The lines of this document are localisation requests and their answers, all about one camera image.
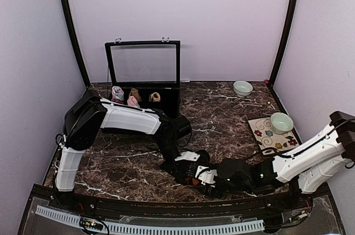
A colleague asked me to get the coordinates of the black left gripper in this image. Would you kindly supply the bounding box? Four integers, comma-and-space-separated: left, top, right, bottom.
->
155, 140, 185, 186

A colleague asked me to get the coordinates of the black argyle orange red sock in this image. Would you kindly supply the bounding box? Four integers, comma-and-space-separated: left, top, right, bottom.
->
186, 150, 210, 186

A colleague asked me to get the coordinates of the striped beige maroon sock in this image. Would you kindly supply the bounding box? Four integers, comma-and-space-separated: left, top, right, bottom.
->
149, 92, 161, 103

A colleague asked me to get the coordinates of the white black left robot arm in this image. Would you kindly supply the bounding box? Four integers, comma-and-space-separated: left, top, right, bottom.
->
54, 90, 200, 211

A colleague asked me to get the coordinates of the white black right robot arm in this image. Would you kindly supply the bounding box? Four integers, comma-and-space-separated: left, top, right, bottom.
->
205, 111, 354, 210

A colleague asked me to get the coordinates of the square floral plate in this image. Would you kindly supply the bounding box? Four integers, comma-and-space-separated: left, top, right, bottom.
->
247, 116, 299, 156

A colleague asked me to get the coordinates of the small circuit board right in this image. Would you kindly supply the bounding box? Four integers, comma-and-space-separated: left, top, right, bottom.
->
290, 210, 311, 221

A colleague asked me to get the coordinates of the small circuit board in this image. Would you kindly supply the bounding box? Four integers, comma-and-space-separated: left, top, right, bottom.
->
290, 210, 311, 221
79, 217, 104, 232

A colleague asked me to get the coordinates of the pale green bowl on plate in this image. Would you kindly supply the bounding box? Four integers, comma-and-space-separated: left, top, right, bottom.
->
270, 113, 294, 135

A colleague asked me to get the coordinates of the pink white rolled sock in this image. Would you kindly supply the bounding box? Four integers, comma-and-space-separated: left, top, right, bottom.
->
127, 96, 140, 108

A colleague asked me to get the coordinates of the pale green bowl at back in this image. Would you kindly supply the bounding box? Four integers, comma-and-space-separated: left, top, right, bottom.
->
233, 80, 253, 98

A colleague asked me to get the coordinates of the brown rolled sock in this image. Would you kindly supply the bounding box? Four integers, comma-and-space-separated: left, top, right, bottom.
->
129, 88, 142, 102

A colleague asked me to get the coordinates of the magenta rolled sock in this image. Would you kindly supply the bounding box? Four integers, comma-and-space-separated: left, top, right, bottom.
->
112, 99, 124, 104

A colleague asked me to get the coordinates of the multicolour rolled sock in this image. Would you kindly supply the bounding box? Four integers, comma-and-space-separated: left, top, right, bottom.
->
111, 86, 124, 101

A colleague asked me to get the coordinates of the small circuit board left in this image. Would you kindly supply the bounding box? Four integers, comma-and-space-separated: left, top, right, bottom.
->
79, 217, 104, 232

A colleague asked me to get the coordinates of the black box with glass lid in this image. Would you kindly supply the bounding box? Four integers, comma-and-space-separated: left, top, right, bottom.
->
104, 38, 181, 118

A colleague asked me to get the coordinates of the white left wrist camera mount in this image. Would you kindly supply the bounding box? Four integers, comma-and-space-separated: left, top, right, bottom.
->
175, 151, 200, 162

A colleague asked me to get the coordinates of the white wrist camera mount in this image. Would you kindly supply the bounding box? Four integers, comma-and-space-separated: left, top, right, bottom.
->
195, 166, 217, 187
175, 151, 200, 162

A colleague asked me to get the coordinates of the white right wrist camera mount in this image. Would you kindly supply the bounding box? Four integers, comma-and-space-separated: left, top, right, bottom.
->
195, 166, 217, 187

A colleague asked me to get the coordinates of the white slotted cable duct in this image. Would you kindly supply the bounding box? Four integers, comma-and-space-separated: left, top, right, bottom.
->
34, 205, 265, 234

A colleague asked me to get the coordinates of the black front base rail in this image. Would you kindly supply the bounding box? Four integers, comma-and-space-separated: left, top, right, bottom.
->
29, 184, 313, 218

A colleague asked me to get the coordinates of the black right frame post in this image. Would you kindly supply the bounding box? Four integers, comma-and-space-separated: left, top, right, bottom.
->
268, 0, 302, 86

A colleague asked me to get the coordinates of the black frame post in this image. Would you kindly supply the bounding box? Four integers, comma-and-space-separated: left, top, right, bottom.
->
60, 0, 91, 88
268, 0, 302, 86

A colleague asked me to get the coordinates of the black left frame post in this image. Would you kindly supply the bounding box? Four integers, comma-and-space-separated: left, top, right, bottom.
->
60, 0, 91, 88

